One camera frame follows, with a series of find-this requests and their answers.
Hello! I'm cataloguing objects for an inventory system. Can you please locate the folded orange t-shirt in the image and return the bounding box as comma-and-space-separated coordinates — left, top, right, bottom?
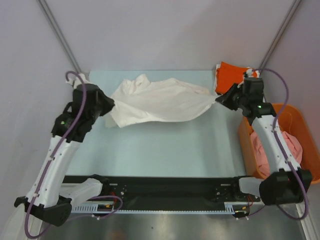
214, 61, 260, 96

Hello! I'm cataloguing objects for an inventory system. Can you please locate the corner frame post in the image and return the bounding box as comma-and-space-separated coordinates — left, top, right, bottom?
258, 0, 304, 69
36, 0, 83, 73

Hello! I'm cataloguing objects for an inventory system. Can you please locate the left corner frame post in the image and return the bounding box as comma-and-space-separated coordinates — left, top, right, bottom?
36, 0, 83, 73

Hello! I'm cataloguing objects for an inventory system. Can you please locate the pink t-shirt in bin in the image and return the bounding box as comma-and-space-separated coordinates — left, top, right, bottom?
250, 131, 303, 177

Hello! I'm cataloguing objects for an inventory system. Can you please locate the white t-shirt red graphic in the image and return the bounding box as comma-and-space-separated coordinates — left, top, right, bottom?
105, 74, 218, 128

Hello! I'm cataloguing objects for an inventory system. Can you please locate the right corner frame post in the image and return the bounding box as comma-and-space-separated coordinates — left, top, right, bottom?
258, 0, 304, 69

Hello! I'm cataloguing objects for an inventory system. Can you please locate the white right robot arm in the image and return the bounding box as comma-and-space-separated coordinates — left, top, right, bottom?
216, 77, 312, 206

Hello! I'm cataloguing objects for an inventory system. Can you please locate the white slotted cable duct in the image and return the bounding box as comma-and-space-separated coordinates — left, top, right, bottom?
71, 202, 249, 215

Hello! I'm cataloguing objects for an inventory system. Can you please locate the orange plastic bin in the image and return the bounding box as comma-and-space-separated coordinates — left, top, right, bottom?
238, 105, 320, 184

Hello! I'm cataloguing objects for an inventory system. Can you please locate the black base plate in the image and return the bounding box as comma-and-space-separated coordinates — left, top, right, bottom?
59, 174, 262, 212

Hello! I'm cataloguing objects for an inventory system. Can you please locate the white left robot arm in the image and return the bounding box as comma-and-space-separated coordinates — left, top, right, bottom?
14, 83, 115, 227

